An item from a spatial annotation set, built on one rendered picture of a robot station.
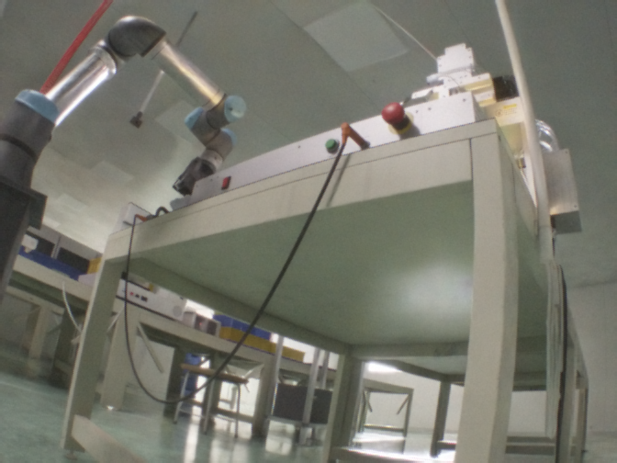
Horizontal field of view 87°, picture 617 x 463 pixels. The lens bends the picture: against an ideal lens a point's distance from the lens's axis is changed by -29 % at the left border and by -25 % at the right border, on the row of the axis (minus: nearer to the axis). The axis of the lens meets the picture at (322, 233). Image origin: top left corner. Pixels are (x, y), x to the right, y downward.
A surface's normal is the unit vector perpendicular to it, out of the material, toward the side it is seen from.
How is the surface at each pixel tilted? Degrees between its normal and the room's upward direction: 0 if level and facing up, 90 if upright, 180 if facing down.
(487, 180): 90
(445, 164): 90
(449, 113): 90
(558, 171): 90
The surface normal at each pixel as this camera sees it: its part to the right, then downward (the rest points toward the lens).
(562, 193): -0.61, -0.40
